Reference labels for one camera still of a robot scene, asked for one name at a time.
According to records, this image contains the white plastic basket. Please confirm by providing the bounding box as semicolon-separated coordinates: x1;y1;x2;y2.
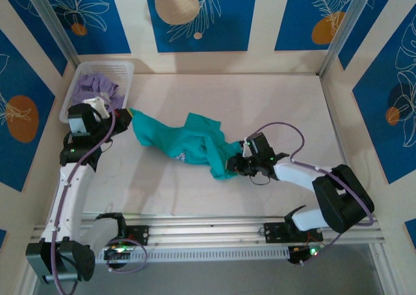
58;60;135;124

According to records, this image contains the teal t-shirt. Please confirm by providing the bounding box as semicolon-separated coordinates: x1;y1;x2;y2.
129;108;243;181

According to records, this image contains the purple t-shirt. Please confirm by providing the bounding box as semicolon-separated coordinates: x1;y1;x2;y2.
71;73;126;110

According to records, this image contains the white table cover cloth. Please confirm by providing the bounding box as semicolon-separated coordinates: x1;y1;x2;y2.
76;73;361;217

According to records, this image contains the black right controller board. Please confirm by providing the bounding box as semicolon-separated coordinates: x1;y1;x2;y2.
287;245;326;265

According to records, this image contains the black controller board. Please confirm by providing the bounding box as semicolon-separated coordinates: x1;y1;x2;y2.
103;242;137;264
287;245;326;265

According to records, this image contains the black left controller board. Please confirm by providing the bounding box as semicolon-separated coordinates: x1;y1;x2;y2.
103;242;137;264

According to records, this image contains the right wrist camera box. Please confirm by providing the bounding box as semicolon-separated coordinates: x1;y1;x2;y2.
239;135;258;158

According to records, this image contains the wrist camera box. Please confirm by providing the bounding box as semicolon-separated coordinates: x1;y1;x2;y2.
239;135;258;158
82;96;112;120

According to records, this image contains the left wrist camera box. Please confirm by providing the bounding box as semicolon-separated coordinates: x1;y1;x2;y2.
82;96;112;120

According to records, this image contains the aluminium mounting rail frame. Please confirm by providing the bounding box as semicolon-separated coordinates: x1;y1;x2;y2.
27;214;386;252

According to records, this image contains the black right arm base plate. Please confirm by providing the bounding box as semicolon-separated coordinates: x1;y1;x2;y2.
263;222;324;244

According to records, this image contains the white slotted cable duct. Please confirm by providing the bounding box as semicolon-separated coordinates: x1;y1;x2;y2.
92;246;292;264

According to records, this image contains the aluminium corner post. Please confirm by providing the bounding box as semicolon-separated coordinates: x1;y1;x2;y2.
318;0;380;78
24;0;91;83

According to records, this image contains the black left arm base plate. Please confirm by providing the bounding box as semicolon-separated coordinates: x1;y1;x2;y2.
125;225;150;246

